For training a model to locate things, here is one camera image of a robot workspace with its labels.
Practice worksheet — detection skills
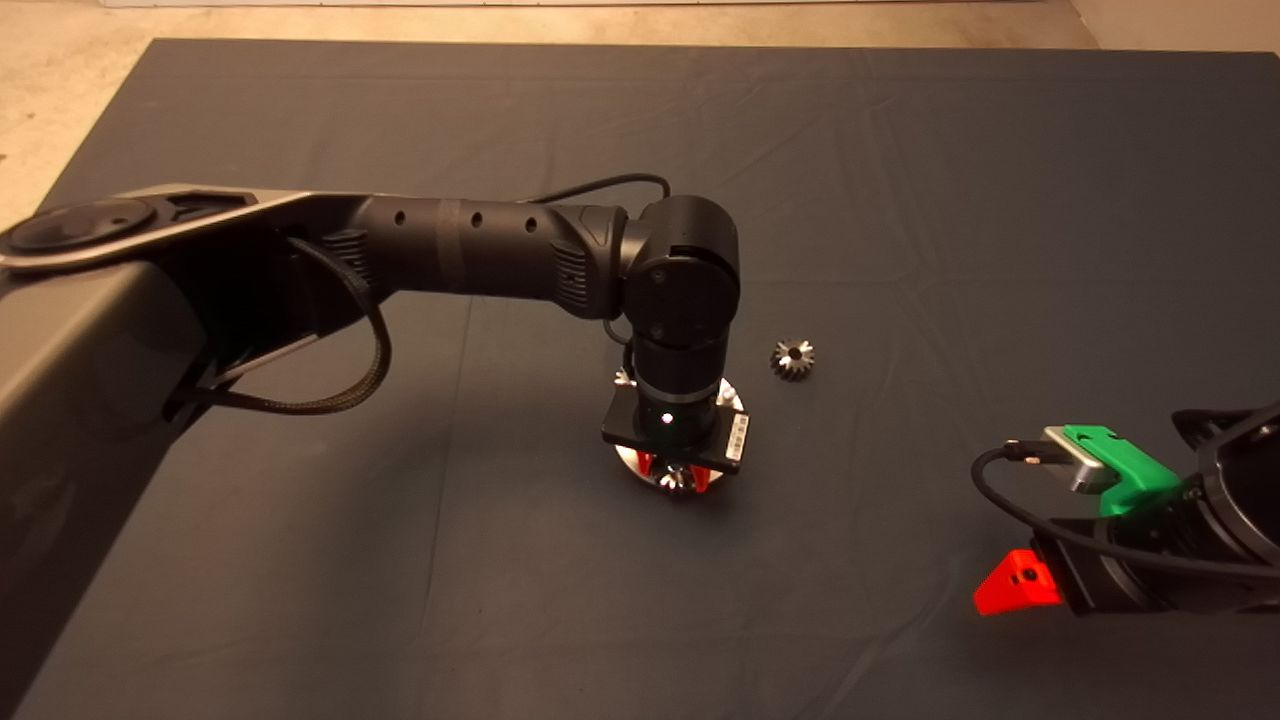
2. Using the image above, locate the dark grey table cloth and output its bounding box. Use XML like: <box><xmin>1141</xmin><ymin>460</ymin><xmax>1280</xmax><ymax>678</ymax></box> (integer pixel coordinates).
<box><xmin>0</xmin><ymin>38</ymin><xmax>1280</xmax><ymax>720</ymax></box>

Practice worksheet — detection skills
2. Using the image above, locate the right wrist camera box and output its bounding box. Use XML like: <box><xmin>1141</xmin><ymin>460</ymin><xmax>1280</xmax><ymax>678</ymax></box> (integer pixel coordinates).
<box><xmin>1043</xmin><ymin>427</ymin><xmax>1119</xmax><ymax>496</ymax></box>

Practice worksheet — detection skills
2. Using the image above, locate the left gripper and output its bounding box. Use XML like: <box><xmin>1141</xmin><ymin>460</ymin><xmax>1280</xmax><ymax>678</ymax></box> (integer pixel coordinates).
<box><xmin>601</xmin><ymin>385</ymin><xmax>753</xmax><ymax>494</ymax></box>

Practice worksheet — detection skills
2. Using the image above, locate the round metal carrier plate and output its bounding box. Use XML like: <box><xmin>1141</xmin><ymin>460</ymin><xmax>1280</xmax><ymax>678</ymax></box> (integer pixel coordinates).
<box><xmin>612</xmin><ymin>375</ymin><xmax>747</xmax><ymax>498</ymax></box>

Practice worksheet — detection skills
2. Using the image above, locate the thin left arm cable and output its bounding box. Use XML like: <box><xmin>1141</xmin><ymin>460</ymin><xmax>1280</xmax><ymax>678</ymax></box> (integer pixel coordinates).
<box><xmin>525</xmin><ymin>173</ymin><xmax>673</xmax><ymax>373</ymax></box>

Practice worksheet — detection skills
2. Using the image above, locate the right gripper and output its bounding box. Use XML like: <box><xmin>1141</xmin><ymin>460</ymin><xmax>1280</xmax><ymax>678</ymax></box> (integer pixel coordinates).
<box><xmin>973</xmin><ymin>483</ymin><xmax>1280</xmax><ymax>617</ymax></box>

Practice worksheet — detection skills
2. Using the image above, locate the right green camera mount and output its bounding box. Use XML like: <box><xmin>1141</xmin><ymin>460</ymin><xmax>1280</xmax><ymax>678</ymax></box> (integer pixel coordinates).
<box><xmin>1062</xmin><ymin>425</ymin><xmax>1183</xmax><ymax>518</ymax></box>

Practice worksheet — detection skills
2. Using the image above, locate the black braided cable loop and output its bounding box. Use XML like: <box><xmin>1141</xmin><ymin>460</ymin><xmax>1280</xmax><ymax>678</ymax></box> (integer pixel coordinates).
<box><xmin>165</xmin><ymin>235</ymin><xmax>393</xmax><ymax>417</ymax></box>

